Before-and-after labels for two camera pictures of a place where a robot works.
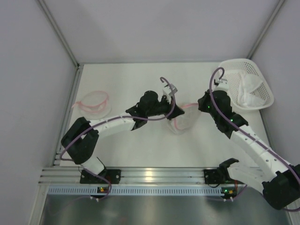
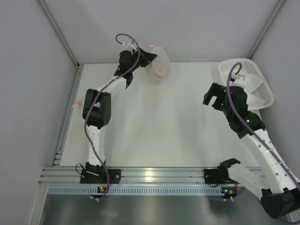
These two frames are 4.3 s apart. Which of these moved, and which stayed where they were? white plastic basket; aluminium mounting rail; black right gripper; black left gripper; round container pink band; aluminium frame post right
Moved: black left gripper; round container pink band; black right gripper
Stayed: aluminium frame post right; white plastic basket; aluminium mounting rail
